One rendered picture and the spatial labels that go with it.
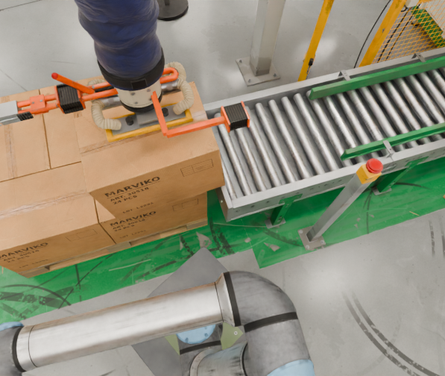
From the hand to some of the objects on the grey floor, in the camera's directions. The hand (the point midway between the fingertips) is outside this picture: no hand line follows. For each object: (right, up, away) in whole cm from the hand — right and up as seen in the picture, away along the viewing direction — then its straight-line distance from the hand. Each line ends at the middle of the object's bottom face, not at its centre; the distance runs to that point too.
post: (+116, +31, +152) cm, 193 cm away
